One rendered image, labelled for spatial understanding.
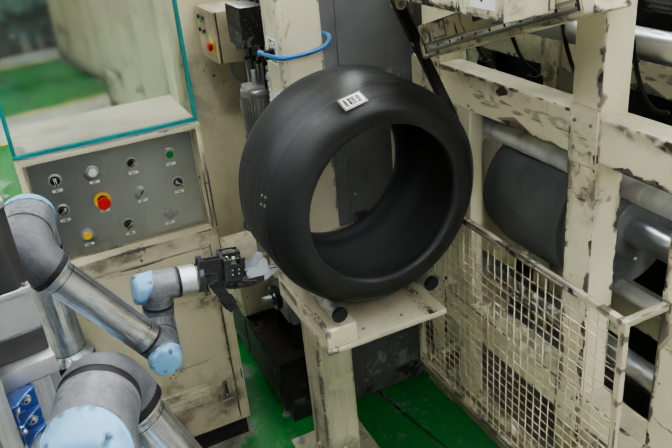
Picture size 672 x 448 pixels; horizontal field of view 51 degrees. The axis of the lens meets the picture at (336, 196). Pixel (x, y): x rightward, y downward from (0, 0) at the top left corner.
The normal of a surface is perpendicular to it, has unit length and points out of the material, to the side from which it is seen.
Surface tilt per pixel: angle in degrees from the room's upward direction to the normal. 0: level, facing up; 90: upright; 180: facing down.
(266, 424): 0
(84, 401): 2
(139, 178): 90
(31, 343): 90
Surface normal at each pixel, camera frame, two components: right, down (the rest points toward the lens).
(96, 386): 0.18, -0.91
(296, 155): -0.26, -0.05
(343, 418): 0.43, 0.34
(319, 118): -0.10, -0.26
